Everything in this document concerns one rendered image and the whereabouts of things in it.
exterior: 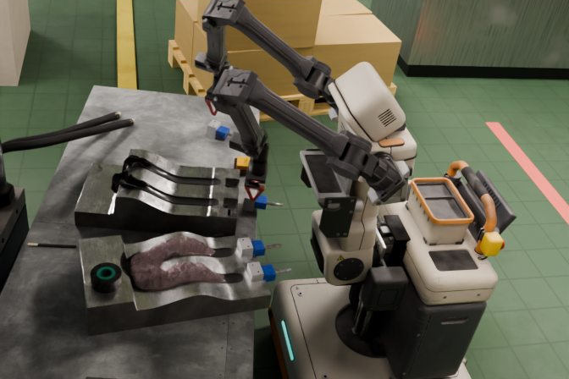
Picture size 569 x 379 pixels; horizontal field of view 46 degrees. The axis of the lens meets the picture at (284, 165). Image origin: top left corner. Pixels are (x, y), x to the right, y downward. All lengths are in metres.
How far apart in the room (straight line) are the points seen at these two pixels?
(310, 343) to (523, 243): 1.64
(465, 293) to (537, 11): 3.41
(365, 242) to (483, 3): 3.21
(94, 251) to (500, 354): 1.93
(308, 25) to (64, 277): 2.49
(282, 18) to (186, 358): 2.55
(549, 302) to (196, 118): 1.94
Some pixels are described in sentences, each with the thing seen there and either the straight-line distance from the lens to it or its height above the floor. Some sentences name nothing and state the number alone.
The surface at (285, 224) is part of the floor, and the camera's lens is 3.47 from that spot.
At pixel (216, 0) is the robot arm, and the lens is 2.03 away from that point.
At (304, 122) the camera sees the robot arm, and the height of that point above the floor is 1.35.
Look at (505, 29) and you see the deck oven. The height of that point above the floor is 0.43.
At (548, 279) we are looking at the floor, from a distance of 3.67.
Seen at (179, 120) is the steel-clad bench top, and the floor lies 0.80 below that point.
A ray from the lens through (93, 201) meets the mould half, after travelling 2.18.
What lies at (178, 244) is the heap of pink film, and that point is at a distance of 1.94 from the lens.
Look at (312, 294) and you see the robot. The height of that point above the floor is 0.28.
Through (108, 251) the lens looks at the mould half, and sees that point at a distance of 1.93.
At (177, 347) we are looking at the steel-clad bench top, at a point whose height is 0.80.
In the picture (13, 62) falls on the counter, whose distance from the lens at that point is 4.49.
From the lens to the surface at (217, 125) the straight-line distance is 2.57.
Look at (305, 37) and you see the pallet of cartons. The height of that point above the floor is 0.57.
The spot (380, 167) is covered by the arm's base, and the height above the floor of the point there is 1.24.
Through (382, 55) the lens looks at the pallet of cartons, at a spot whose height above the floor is 0.41.
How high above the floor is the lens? 2.23
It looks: 35 degrees down
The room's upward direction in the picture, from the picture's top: 9 degrees clockwise
